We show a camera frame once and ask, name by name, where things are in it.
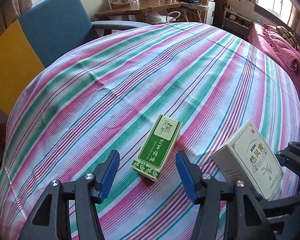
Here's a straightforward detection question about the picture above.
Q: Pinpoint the striped tablecloth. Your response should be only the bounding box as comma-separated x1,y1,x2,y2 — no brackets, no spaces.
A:
0,23,300,239

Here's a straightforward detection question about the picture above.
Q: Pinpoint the wooden side desk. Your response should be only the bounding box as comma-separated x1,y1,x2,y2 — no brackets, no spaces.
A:
95,0,209,22

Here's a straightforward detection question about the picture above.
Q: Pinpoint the dark red cushion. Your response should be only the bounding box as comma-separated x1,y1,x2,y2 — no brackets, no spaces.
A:
0,123,7,156

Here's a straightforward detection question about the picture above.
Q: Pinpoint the grey yellow blue armchair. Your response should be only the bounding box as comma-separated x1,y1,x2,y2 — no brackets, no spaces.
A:
0,0,145,115

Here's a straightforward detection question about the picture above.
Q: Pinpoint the pink bedding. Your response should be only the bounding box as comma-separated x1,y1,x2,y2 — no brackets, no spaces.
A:
248,22,300,100

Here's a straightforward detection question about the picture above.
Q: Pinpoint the cream medicine box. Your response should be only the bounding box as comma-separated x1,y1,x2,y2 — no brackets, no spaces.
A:
211,121,284,200

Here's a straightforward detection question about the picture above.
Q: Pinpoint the green essential oil box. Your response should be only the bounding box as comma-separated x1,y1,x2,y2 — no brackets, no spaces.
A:
131,114,183,181

